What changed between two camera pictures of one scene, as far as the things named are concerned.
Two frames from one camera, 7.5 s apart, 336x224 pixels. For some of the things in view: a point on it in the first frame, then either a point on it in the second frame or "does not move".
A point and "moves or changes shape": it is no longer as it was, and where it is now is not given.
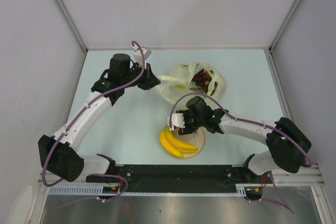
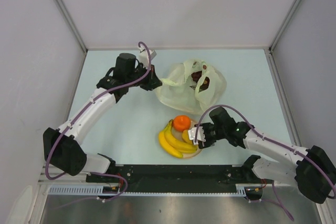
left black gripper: x=149 y=80 does not move
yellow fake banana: x=174 y=146 does not move
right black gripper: x=187 y=130 → x=202 y=145
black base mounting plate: x=176 y=178 does not move
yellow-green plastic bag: x=189 y=77 moves or changes shape
